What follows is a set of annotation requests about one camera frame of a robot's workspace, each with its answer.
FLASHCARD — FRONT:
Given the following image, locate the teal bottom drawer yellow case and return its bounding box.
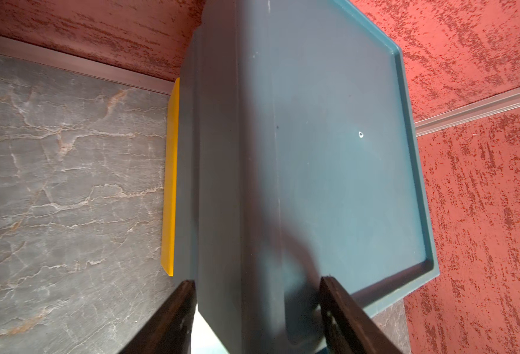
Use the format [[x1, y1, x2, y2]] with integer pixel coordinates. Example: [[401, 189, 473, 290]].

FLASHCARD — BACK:
[[161, 78, 180, 277]]

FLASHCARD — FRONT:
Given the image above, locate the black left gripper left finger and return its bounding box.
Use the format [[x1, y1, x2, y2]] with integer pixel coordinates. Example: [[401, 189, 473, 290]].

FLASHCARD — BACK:
[[120, 280, 197, 354]]

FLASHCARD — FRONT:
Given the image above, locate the teal stacked drawer cabinet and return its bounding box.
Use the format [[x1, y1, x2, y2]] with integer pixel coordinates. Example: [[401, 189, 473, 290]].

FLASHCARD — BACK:
[[174, 1, 439, 353]]

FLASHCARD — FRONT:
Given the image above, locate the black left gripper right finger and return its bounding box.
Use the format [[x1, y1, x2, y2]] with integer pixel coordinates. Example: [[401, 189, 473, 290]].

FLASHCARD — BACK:
[[319, 277, 400, 353]]

